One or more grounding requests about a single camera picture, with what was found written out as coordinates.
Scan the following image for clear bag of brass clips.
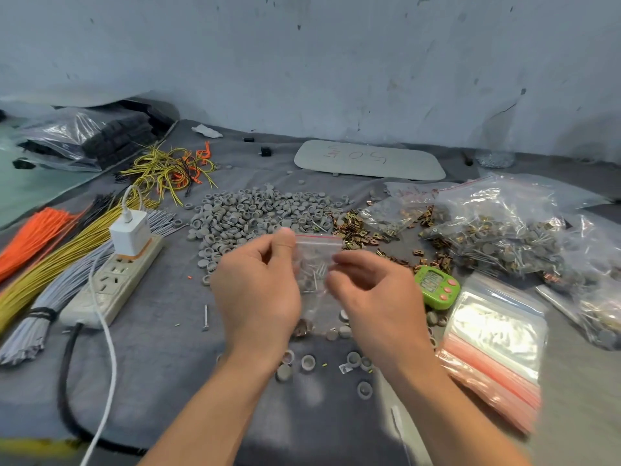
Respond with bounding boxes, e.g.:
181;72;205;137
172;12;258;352
358;181;487;239

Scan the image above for grey flat board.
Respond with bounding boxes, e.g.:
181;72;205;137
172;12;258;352
293;139;447;182

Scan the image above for black wire bundle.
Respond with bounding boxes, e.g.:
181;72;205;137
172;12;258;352
62;191;128;239

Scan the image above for grey wire bundle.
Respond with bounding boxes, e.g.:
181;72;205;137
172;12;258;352
0;208;188;368

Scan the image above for orange twisted wire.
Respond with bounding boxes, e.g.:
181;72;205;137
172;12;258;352
180;141;217;186

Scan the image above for person's right hand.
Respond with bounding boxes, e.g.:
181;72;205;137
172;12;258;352
323;250;433;380

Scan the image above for loose yellow and black wires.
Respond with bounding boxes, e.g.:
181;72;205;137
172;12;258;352
115;142;220;207

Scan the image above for yellow wire bundle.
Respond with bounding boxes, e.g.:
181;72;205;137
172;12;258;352
0;198;162;334

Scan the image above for person's left hand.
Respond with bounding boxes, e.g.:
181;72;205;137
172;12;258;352
210;227;304;356

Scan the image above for person's right forearm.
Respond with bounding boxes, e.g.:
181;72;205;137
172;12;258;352
381;354;530;466

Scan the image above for clear bag of mixed parts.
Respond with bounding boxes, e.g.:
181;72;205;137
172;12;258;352
535;212;621;353

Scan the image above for pile of brass clips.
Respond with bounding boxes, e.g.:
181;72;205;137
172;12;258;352
330;203;458;283

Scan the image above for grey table cloth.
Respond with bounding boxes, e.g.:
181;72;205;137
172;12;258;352
0;118;621;466

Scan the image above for orange wire bundle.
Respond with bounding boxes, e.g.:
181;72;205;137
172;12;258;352
0;207;79;283

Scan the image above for small bag of silver parts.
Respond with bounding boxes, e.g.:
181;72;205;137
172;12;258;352
474;149;516;170

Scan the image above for plastic bag of black parts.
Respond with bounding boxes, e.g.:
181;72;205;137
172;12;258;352
14;98;179;173

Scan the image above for pile of grey rubber caps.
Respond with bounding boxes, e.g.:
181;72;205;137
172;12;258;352
186;186;356;288

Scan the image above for beige power strip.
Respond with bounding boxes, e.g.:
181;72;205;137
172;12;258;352
59;235;165;330

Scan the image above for yellow tape strip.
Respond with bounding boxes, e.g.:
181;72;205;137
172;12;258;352
0;436;82;460

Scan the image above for person's left forearm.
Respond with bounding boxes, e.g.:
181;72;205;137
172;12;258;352
138;342;288;466

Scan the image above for green digital timer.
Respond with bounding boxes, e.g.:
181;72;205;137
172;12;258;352
413;265;461;311

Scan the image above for white charger cable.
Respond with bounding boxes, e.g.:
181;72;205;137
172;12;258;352
79;184;145;466

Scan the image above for small clear zip bag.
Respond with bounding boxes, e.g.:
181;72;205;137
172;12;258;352
290;233;346;336

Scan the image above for white charger plug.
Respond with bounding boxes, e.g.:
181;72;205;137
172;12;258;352
109;209;152;261

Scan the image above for scattered loose grey caps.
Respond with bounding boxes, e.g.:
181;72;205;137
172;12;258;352
274;308;450;401

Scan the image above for black power cable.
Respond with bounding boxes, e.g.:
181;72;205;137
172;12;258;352
57;322;149;457

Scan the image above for stack of empty zip bags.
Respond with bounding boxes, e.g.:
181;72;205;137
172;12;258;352
435;272;549;436

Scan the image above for large bag of assembled parts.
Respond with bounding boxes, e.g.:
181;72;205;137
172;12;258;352
418;173;613;289

